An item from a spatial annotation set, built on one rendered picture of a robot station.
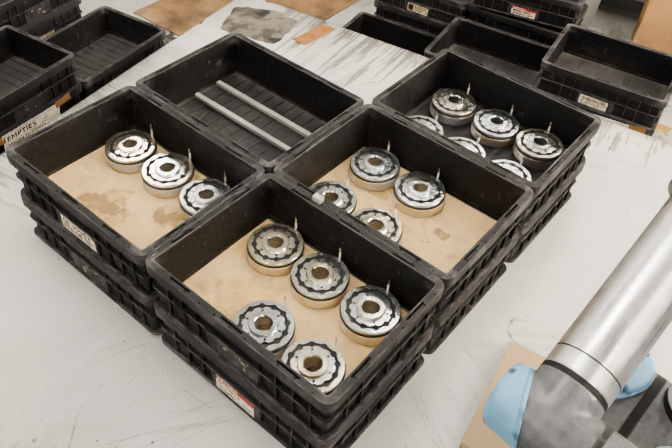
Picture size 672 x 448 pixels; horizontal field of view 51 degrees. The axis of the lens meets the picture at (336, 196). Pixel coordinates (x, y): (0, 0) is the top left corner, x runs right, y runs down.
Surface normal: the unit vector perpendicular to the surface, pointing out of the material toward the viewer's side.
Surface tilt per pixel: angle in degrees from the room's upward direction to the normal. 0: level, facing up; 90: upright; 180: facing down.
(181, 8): 0
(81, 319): 0
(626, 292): 25
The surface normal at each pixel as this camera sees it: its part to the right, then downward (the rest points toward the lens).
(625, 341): 0.13, -0.24
